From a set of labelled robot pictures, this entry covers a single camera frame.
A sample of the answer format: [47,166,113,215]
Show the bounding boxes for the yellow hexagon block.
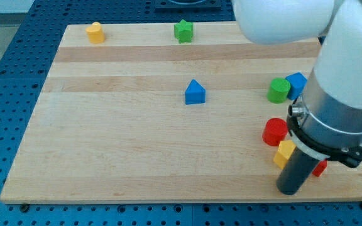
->
[273,140,296,170]

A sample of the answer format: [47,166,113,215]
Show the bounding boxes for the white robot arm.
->
[232,0,362,168]

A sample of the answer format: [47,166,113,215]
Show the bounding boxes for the red circle block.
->
[262,118,288,146]

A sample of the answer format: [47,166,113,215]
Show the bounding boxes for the green circle block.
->
[266,78,291,104]

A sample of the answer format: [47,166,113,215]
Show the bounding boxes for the blue triangle block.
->
[185,79,206,105]

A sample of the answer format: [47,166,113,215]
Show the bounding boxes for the wooden board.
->
[0,22,362,204]

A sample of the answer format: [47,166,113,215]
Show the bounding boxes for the green star block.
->
[173,19,194,43]

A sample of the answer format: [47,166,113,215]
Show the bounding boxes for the yellow heart block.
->
[85,22,106,44]

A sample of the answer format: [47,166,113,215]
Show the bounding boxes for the blue cube block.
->
[285,72,307,100]

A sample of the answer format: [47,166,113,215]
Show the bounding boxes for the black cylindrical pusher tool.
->
[276,148,320,195]

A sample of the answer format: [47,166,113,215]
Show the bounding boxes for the small red block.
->
[312,159,327,177]

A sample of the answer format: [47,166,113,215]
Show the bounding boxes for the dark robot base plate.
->
[152,0,222,11]

